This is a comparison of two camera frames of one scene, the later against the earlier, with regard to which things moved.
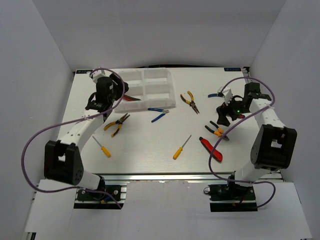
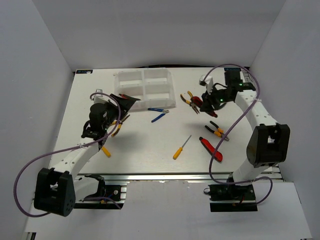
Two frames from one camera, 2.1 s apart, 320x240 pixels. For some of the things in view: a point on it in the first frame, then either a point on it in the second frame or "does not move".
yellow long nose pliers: (119, 122) does not move
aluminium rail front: (164, 177) does not move
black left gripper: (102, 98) -> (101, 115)
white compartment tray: (154, 87) does not move
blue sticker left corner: (83, 71) does not move
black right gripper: (222, 112) -> (208, 101)
